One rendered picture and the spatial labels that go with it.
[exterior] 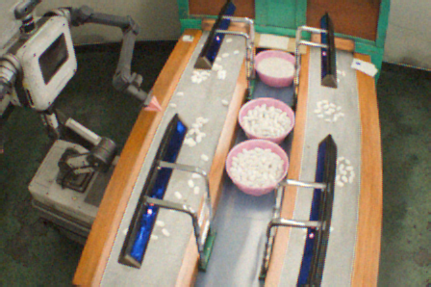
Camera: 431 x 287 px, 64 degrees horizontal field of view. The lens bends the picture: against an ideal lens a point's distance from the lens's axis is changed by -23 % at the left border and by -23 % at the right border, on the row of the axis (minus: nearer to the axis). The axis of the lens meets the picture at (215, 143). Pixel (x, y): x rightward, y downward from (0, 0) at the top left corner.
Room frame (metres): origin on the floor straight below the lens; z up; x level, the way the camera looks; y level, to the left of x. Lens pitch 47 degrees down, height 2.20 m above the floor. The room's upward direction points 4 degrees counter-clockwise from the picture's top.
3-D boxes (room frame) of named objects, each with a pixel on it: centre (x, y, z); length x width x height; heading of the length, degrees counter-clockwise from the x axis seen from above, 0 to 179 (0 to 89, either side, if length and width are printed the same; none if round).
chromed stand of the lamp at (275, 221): (0.74, -0.25, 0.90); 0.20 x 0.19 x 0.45; 164
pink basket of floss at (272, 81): (1.89, -0.37, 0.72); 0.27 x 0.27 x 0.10
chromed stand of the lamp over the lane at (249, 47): (1.78, -0.13, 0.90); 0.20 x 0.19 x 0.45; 164
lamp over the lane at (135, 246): (0.87, 0.21, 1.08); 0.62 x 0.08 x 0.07; 164
